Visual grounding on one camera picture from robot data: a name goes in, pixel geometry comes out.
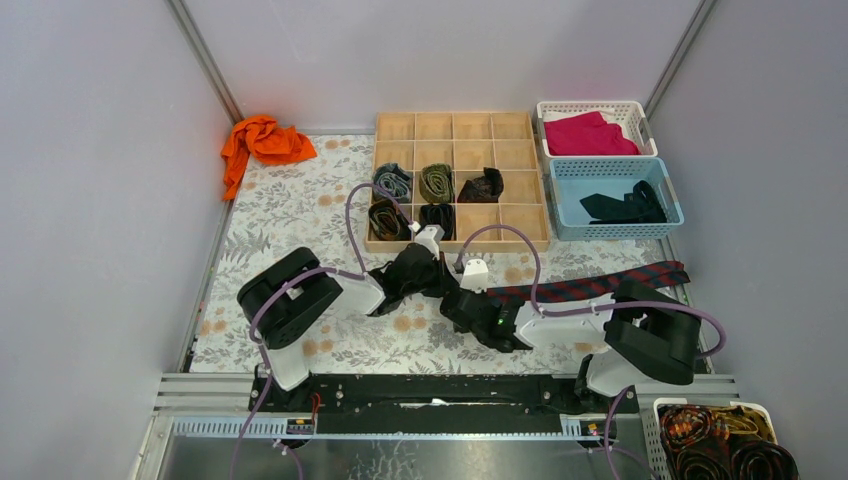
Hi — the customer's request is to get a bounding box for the white plastic basket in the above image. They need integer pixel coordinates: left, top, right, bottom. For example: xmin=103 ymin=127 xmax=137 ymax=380
xmin=536 ymin=101 xmax=658 ymax=158

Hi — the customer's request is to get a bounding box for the dark green tie in basket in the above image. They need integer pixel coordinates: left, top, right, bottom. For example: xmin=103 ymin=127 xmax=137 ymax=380
xmin=580 ymin=181 xmax=667 ymax=224

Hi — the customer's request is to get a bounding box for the magenta cloth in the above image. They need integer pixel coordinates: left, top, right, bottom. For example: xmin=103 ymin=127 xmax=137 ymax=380
xmin=543 ymin=111 xmax=640 ymax=156

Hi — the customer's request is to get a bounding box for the perforated metal cable rail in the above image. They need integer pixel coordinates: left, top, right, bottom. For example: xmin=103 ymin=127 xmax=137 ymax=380
xmin=170 ymin=414 xmax=617 ymax=441

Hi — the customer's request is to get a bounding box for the red navy striped tie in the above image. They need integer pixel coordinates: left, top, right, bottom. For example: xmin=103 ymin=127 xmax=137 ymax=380
xmin=486 ymin=260 xmax=691 ymax=306

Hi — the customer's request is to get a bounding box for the blue plastic basket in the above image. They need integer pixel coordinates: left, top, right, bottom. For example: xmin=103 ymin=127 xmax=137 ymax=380
xmin=549 ymin=156 xmax=685 ymax=241

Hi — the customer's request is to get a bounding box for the grey blue rolled tie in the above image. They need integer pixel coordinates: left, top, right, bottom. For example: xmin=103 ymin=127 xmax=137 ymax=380
xmin=372 ymin=162 xmax=413 ymax=203

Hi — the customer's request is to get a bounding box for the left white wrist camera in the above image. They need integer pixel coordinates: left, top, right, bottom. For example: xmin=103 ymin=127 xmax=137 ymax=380
xmin=413 ymin=224 xmax=444 ymax=259

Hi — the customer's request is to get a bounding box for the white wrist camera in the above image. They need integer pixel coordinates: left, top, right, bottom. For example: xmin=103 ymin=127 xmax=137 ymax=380
xmin=455 ymin=258 xmax=489 ymax=293
xmin=413 ymin=224 xmax=444 ymax=259

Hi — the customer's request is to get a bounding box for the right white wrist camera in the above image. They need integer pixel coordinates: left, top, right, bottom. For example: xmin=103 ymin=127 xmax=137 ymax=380
xmin=455 ymin=258 xmax=489 ymax=293

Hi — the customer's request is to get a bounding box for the floral table mat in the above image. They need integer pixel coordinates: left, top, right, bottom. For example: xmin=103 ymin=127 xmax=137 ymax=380
xmin=190 ymin=135 xmax=667 ymax=374

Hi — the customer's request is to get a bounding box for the brown black rolled tie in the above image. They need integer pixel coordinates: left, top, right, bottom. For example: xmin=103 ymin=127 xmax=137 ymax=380
xmin=368 ymin=199 xmax=412 ymax=241

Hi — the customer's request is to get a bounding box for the dark brown patterned rolled tie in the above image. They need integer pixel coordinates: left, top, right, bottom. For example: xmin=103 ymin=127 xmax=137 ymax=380
xmin=457 ymin=167 xmax=504 ymax=203

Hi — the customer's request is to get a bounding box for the wooden compartment tray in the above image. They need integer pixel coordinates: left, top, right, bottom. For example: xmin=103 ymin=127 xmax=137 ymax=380
xmin=365 ymin=112 xmax=552 ymax=253

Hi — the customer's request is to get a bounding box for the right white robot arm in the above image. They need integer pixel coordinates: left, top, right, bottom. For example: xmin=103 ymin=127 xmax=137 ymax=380
xmin=439 ymin=280 xmax=702 ymax=412

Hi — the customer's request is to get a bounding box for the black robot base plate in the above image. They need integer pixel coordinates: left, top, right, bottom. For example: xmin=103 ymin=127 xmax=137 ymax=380
xmin=248 ymin=374 xmax=615 ymax=422

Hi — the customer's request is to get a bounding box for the orange cloth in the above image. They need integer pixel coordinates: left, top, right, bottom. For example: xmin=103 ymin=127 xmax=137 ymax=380
xmin=219 ymin=115 xmax=317 ymax=201

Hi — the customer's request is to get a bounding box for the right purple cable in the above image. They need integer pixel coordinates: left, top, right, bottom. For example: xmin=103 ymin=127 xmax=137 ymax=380
xmin=454 ymin=224 xmax=728 ymax=361

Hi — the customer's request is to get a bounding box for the white basket of ties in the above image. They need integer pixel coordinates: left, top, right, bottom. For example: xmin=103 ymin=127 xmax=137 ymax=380
xmin=640 ymin=396 xmax=778 ymax=480

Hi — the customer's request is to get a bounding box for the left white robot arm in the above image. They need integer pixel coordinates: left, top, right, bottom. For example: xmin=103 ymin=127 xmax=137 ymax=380
xmin=236 ymin=243 xmax=458 ymax=411

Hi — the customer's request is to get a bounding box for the olive green rolled tie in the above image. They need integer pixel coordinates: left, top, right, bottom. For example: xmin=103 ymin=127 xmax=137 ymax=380
xmin=419 ymin=163 xmax=454 ymax=204

